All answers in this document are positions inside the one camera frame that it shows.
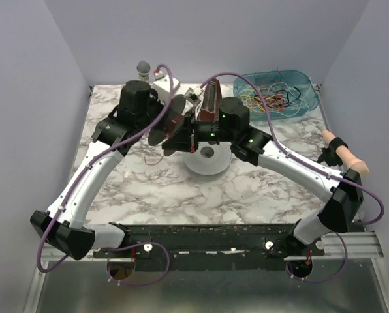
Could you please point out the black cable spool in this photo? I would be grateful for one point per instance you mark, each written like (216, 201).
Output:
(164, 129)

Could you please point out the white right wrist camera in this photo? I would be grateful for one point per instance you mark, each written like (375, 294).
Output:
(194, 96)

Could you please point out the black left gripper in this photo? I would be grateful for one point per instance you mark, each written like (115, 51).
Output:
(162, 106)

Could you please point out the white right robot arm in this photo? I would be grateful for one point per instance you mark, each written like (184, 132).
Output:
(339, 191)

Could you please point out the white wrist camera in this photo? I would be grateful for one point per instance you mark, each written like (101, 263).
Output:
(194, 96)
(161, 84)

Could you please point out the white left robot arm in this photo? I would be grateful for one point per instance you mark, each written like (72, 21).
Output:
(63, 224)

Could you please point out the teal plastic bin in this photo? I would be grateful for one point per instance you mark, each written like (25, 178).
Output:
(278, 94)

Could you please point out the brown wooden metronome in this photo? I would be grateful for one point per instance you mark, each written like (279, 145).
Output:
(209, 110)

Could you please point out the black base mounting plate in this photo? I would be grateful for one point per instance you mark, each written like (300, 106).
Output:
(210, 247)

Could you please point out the pink microphone on stand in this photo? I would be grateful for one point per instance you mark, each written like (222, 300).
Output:
(337, 153)

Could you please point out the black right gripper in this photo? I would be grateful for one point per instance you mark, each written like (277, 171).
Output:
(192, 136)

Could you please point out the aluminium rail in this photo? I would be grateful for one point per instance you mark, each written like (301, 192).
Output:
(359, 246)

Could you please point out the silver glitter microphone on stand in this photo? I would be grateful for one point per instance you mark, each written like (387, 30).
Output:
(143, 69)

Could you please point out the white perforated cable spool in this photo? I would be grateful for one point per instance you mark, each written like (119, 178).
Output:
(209, 159)

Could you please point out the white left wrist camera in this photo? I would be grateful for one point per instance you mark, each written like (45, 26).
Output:
(161, 84)

